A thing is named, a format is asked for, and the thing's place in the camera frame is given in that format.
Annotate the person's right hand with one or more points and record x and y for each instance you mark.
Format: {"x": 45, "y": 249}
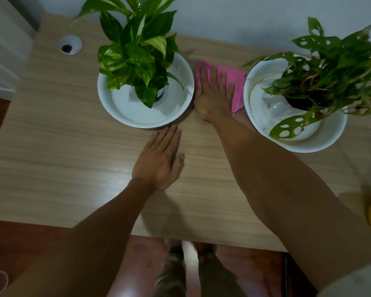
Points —
{"x": 212, "y": 100}

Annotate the person's left hand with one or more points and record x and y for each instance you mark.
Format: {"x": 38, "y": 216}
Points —
{"x": 156, "y": 163}

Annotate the person's left little finger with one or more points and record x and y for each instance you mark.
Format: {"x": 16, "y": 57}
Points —
{"x": 149, "y": 144}

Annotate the person's right little finger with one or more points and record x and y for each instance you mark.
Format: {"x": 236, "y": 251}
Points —
{"x": 231, "y": 91}

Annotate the person's right middle finger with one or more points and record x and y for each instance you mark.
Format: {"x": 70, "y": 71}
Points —
{"x": 215, "y": 77}

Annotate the person's right thumb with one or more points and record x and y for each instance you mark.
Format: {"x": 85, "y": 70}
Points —
{"x": 198, "y": 95}

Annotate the person's left middle finger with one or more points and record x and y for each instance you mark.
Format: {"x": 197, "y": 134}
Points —
{"x": 169, "y": 139}

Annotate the person's left thumb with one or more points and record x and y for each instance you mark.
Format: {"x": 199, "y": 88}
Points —
{"x": 178, "y": 165}

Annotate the pink cleaning cloth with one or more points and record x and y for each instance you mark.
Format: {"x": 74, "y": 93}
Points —
{"x": 236, "y": 80}

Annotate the person's left forearm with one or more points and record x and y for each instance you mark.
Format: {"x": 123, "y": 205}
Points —
{"x": 89, "y": 244}

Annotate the person's right forearm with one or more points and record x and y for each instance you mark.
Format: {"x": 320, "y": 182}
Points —
{"x": 284, "y": 197}

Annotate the clean white round bowl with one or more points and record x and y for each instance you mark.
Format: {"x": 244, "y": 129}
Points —
{"x": 123, "y": 106}

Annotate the variegated pothos plant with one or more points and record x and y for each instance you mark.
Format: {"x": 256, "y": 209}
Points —
{"x": 139, "y": 52}

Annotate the holey-leaf monstera plant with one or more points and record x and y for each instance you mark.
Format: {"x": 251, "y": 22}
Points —
{"x": 330, "y": 68}

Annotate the stained white round bowl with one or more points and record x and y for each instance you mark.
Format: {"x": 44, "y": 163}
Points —
{"x": 327, "y": 136}

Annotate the person's left leg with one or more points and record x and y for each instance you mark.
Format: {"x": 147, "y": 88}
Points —
{"x": 171, "y": 275}

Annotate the person's leg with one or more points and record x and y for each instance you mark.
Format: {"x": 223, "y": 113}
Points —
{"x": 218, "y": 278}
{"x": 171, "y": 275}

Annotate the person's right leg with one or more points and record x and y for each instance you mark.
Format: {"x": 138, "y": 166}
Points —
{"x": 218, "y": 278}

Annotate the white cabinet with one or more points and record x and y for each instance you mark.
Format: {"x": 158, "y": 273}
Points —
{"x": 3, "y": 43}

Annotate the person's white sleeve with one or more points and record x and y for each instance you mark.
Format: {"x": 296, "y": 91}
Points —
{"x": 358, "y": 283}

